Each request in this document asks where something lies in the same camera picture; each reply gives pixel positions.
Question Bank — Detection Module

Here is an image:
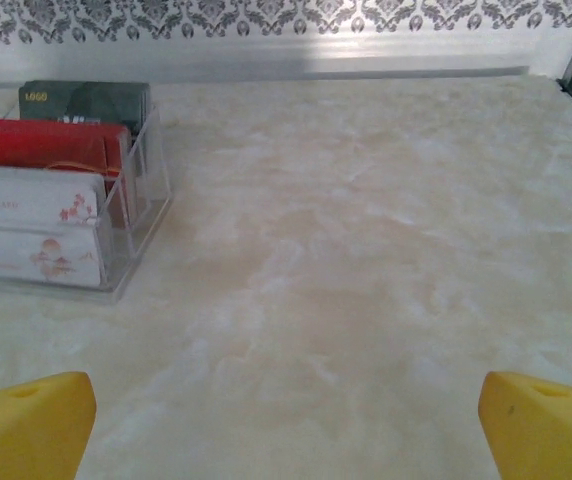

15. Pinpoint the aluminium frame rail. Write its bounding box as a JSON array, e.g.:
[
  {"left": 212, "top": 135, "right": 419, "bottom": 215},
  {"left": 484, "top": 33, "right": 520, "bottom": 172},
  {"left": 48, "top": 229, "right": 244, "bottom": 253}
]
[{"left": 0, "top": 35, "right": 542, "bottom": 86}]

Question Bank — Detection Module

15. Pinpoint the red and grey packet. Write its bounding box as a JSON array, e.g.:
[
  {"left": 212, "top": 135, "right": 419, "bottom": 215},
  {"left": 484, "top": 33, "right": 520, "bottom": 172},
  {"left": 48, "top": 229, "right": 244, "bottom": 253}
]
[{"left": 0, "top": 82, "right": 175, "bottom": 307}]

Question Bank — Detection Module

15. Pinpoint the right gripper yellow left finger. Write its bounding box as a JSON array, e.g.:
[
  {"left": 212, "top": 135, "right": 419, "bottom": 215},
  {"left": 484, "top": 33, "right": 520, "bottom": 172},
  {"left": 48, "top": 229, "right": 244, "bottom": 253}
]
[{"left": 0, "top": 370, "right": 99, "bottom": 480}]

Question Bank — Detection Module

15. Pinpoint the dark grey card stack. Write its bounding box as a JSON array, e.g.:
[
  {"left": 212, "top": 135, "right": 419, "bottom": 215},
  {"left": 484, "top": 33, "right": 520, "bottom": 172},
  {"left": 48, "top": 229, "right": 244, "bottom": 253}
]
[{"left": 17, "top": 79, "right": 152, "bottom": 177}]

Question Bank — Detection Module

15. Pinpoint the white VIP card stack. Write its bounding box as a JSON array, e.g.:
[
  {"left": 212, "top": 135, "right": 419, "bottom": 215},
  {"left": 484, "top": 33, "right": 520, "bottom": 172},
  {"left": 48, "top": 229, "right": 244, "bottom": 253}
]
[{"left": 0, "top": 166, "right": 113, "bottom": 290}]

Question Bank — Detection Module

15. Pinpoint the red card stack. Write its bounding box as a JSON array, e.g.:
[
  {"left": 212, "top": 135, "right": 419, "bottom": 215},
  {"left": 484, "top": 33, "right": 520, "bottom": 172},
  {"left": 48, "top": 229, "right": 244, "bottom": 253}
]
[{"left": 0, "top": 118, "right": 140, "bottom": 232}]

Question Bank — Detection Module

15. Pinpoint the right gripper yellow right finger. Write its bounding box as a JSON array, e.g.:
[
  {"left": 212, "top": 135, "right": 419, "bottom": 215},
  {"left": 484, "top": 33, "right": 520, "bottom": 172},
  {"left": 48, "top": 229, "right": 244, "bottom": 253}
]
[{"left": 480, "top": 369, "right": 572, "bottom": 480}]

